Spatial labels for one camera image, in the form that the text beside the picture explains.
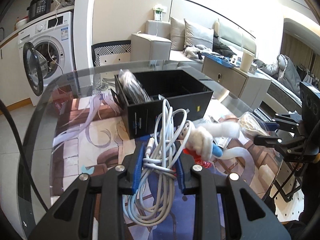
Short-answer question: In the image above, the patterned black white chair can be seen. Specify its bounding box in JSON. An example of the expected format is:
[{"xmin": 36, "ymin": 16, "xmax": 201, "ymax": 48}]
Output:
[{"xmin": 91, "ymin": 40, "xmax": 131, "ymax": 67}]

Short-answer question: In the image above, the white front-load washing machine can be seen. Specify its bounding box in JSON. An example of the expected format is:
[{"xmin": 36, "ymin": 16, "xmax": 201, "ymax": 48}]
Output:
[{"xmin": 18, "ymin": 11, "xmax": 76, "ymax": 106}]

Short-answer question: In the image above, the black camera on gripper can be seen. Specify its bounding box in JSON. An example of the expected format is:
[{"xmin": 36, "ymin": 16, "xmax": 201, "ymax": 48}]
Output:
[{"xmin": 299, "ymin": 82, "xmax": 319, "ymax": 134}]

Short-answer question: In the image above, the white bowl on counter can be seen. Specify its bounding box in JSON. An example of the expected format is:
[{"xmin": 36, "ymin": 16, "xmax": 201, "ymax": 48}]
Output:
[{"xmin": 15, "ymin": 18, "xmax": 28, "ymax": 30}]

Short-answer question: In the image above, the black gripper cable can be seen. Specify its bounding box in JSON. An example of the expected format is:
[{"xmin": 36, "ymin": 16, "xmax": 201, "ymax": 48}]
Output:
[{"xmin": 0, "ymin": 100, "xmax": 49, "ymax": 212}]

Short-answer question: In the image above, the adidas bag of white laces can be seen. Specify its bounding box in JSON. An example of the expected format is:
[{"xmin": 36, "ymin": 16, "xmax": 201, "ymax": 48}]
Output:
[{"xmin": 118, "ymin": 69, "xmax": 151, "ymax": 104}]

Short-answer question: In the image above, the red white packet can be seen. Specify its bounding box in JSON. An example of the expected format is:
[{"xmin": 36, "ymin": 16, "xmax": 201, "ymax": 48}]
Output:
[{"xmin": 183, "ymin": 148, "xmax": 212, "ymax": 168}]

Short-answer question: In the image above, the grey cushion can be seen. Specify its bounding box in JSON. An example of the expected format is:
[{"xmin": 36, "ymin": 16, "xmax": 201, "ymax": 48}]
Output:
[
  {"xmin": 170, "ymin": 17, "xmax": 185, "ymax": 51},
  {"xmin": 184, "ymin": 20, "xmax": 214, "ymax": 49}
]

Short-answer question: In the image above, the white plush toy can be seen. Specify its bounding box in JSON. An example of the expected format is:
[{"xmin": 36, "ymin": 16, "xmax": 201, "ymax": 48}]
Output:
[{"xmin": 178, "ymin": 121, "xmax": 253, "ymax": 162}]

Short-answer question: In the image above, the white cable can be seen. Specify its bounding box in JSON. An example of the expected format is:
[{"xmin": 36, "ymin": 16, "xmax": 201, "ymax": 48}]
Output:
[{"xmin": 121, "ymin": 99, "xmax": 193, "ymax": 228}]

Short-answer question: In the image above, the black pressure cooker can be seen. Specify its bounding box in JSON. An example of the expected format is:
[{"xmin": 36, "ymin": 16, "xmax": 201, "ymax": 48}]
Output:
[{"xmin": 27, "ymin": 0, "xmax": 54, "ymax": 21}]

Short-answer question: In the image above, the white wall socket charger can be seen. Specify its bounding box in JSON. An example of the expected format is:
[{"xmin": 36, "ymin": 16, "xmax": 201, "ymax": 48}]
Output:
[{"xmin": 152, "ymin": 5, "xmax": 167, "ymax": 21}]

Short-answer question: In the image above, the grey cushion right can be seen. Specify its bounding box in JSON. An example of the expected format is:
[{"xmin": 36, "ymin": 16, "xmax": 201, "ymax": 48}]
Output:
[{"xmin": 184, "ymin": 20, "xmax": 214, "ymax": 49}]

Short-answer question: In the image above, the grey padded jacket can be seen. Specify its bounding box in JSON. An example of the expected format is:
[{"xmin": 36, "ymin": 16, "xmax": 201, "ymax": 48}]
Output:
[{"xmin": 258, "ymin": 54, "xmax": 301, "ymax": 95}]

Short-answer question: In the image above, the beige side cabinet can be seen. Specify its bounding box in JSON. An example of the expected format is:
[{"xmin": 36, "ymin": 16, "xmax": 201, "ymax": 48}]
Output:
[{"xmin": 202, "ymin": 57, "xmax": 271, "ymax": 109}]

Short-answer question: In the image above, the black open storage box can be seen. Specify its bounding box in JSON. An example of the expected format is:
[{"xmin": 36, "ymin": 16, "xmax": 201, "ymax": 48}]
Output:
[{"xmin": 112, "ymin": 69, "xmax": 213, "ymax": 139}]

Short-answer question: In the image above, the clear zip bag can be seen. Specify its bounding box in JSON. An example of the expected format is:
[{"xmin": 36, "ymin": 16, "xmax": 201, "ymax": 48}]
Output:
[{"xmin": 238, "ymin": 112, "xmax": 269, "ymax": 137}]

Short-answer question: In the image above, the beige sofa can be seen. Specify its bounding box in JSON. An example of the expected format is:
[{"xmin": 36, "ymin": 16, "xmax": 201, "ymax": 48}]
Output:
[{"xmin": 130, "ymin": 17, "xmax": 306, "ymax": 100}]

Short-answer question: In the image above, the white cylinder cup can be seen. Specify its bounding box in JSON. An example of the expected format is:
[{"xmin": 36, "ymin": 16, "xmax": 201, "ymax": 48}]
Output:
[{"xmin": 240, "ymin": 51, "xmax": 254, "ymax": 73}]

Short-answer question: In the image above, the grey cushion left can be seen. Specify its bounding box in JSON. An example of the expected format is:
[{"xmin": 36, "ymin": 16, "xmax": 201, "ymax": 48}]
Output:
[{"xmin": 170, "ymin": 17, "xmax": 185, "ymax": 51}]

